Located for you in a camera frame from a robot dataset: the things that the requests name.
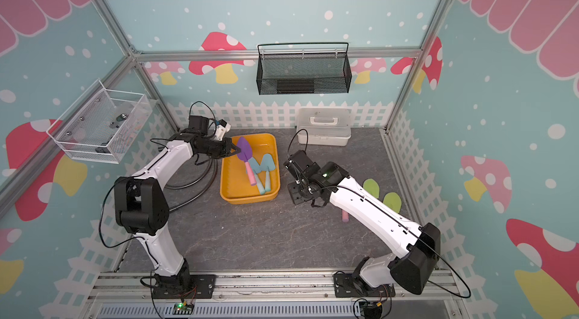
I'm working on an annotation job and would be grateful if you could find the light blue shovel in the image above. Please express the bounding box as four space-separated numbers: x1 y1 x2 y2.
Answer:
260 153 276 192
248 157 265 195

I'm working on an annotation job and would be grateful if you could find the green shovel wooden handle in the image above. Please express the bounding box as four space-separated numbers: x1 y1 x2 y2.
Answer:
363 179 380 199
383 192 402 213

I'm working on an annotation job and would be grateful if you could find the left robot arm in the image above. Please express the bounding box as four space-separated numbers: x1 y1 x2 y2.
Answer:
113 131 241 293

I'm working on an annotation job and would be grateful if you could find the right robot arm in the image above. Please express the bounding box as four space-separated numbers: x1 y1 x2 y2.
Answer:
284 150 440 295

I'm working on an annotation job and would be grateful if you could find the white plastic storage case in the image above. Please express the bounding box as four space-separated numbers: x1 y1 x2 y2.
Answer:
296 107 352 147

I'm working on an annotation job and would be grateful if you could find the green circuit board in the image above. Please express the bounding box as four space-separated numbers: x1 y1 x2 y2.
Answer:
173 302 195 315

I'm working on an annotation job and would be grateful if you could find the black looped cable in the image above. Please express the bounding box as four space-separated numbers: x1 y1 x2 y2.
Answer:
162 155 220 213

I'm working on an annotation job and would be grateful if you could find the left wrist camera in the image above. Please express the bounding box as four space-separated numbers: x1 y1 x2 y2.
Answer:
214 119 231 141

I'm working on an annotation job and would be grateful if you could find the black wire mesh basket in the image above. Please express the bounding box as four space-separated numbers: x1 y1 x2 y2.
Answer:
256 42 353 95

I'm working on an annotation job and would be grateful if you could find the white wire mesh basket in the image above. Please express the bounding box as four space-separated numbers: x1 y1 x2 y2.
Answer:
46 80 153 164

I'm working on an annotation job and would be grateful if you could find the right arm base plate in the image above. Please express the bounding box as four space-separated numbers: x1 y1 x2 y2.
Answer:
333 271 396 299

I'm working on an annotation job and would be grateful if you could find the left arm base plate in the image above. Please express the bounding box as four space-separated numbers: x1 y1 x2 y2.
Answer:
150 275 217 299

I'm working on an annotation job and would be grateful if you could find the aluminium front rail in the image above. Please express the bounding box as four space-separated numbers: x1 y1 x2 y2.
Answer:
87 269 459 305

